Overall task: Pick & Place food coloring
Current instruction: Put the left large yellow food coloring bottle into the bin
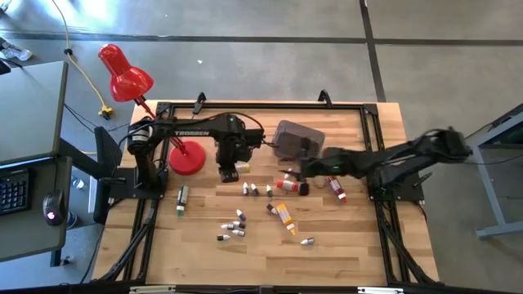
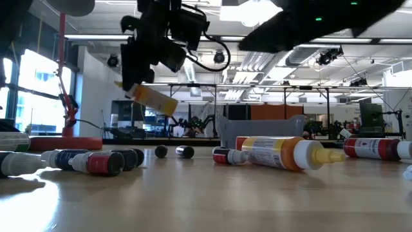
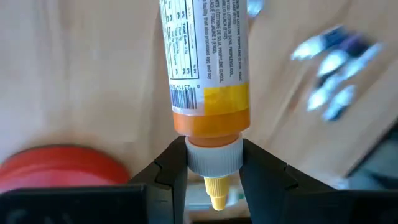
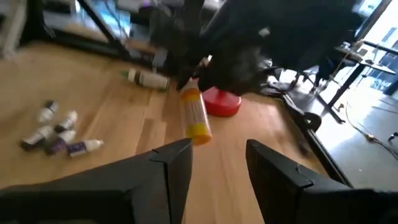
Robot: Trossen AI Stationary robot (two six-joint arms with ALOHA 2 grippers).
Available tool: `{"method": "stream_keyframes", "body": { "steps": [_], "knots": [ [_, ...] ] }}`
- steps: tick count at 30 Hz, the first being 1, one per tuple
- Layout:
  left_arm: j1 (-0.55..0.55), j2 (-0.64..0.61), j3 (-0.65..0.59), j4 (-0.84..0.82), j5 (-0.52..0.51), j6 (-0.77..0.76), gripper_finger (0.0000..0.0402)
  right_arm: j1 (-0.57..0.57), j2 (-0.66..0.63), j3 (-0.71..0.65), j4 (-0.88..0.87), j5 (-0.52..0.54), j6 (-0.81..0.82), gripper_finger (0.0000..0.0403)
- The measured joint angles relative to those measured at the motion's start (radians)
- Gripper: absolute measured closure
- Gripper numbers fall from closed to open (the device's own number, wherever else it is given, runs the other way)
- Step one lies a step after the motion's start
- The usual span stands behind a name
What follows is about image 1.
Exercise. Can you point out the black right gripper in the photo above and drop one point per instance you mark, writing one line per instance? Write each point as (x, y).
(323, 163)

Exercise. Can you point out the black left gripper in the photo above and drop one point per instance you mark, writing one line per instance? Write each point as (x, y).
(231, 153)

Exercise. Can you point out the large red food coloring bottle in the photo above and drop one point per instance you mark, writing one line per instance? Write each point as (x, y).
(288, 185)
(336, 187)

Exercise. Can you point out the large yellow food coloring bottle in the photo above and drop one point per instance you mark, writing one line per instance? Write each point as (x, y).
(244, 167)

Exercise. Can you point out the small black round cap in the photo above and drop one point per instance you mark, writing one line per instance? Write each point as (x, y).
(245, 188)

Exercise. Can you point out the large orange-yellow food coloring bottle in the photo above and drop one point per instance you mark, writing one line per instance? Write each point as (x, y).
(284, 214)

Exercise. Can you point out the grey translucent plastic bin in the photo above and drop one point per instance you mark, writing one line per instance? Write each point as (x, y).
(294, 136)

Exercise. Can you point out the small blue-label food coloring bottle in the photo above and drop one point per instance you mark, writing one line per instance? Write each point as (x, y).
(226, 226)

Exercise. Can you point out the large green food coloring bottle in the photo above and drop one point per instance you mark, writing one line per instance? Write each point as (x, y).
(182, 198)

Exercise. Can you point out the small red-label food coloring bottle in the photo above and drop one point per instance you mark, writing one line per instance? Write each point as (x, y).
(238, 233)

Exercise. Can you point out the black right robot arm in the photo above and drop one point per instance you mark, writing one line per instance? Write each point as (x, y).
(408, 155)

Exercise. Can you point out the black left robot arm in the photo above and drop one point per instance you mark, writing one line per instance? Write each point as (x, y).
(184, 132)

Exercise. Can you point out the black clamp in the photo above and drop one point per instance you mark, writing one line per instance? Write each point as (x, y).
(199, 102)
(324, 98)

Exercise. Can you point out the black desk stand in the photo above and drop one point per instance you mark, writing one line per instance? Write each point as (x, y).
(107, 147)

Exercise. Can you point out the red desk lamp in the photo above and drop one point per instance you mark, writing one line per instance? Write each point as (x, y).
(126, 81)

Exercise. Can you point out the black computer mouse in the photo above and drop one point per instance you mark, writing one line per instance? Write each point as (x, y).
(54, 206)

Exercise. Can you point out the grey metal side table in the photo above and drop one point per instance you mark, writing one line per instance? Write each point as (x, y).
(489, 192)

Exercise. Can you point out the grey desk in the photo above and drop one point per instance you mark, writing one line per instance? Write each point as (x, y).
(37, 241)

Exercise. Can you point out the grey raised desk panel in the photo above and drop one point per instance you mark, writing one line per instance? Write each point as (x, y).
(32, 110)

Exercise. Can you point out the black keyboard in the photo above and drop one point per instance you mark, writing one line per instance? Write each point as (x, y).
(14, 192)

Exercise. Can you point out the white plastic wrapper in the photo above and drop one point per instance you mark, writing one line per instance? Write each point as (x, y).
(18, 53)

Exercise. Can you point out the black aluminium table frame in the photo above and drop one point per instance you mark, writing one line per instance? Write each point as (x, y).
(265, 106)

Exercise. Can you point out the white bracket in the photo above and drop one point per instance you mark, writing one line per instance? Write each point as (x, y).
(380, 290)
(151, 290)

